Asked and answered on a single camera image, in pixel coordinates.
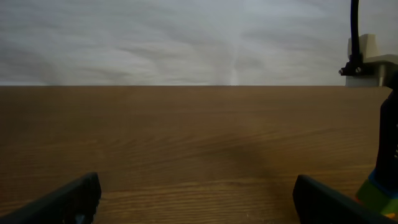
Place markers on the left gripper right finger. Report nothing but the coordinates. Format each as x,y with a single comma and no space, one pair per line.
323,202

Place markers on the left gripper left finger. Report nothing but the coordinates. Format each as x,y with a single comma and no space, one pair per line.
62,202

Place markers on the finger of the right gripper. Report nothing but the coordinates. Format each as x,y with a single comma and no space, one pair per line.
388,140

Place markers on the blue cube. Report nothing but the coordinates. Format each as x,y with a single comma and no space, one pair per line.
384,189

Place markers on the green cube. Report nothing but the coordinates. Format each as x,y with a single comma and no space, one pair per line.
373,196

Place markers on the orange cube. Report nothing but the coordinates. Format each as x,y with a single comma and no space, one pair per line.
390,215

